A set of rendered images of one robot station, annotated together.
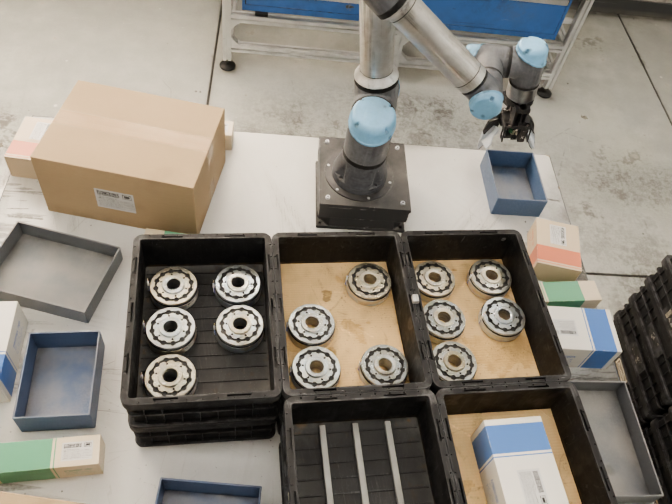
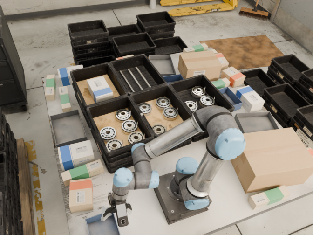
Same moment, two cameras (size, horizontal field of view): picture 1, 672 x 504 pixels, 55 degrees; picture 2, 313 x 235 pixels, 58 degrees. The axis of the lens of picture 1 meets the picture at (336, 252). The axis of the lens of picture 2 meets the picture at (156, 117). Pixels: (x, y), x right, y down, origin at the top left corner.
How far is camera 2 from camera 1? 2.05 m
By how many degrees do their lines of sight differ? 80
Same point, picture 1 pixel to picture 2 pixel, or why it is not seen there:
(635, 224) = not seen: outside the picture
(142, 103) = (285, 164)
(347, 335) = (158, 117)
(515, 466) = (103, 86)
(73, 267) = (253, 130)
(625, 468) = (58, 126)
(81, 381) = not seen: hidden behind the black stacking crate
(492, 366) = (109, 121)
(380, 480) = (135, 89)
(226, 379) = (185, 98)
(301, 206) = not seen: hidden behind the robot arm
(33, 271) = (262, 125)
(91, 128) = (288, 145)
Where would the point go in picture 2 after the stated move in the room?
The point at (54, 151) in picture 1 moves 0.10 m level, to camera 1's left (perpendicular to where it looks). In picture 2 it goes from (288, 131) to (302, 130)
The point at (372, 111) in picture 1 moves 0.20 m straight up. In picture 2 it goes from (189, 164) to (195, 139)
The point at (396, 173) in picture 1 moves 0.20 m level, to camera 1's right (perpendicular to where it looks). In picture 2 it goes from (166, 195) to (131, 200)
